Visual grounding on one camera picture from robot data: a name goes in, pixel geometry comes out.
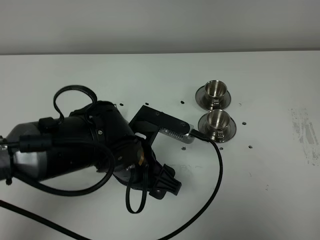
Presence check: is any black left camera cable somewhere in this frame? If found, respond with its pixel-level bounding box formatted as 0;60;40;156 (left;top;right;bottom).
0;84;224;240

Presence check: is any stainless steel saucer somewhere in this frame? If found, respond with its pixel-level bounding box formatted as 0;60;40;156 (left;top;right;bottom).
195;85;231;111
197;114;237;143

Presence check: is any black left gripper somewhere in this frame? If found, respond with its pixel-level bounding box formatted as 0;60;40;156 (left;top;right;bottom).
113;137;182;200

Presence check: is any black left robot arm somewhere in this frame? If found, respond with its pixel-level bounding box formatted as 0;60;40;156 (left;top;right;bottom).
0;101;190;199

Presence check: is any near stainless steel teacup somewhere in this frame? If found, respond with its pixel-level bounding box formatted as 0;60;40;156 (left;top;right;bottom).
205;109;231;141

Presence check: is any far stainless steel teacup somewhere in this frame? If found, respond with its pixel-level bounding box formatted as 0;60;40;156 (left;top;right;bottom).
204;80;228;106

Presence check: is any far stainless steel saucer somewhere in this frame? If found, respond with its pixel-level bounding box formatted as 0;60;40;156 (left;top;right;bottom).
195;85;231;111

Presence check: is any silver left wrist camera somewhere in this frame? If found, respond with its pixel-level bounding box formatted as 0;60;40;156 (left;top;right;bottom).
128;104;196;145

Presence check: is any near stainless steel saucer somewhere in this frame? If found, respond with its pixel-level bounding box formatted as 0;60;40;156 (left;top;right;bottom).
197;114;237;143

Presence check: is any stainless steel teacup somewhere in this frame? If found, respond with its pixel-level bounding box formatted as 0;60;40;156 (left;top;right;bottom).
205;109;231;141
204;80;228;106

